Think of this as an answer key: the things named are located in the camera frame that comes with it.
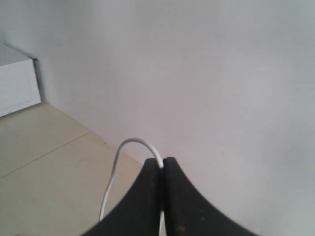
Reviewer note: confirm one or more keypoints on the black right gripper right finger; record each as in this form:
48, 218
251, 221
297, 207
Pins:
187, 212

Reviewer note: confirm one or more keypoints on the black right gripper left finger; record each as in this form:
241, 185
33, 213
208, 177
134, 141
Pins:
138, 212

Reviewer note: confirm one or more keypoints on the white wired earphones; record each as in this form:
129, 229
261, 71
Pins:
151, 149

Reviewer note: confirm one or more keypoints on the white box appliance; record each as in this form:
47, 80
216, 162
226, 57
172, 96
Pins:
20, 80

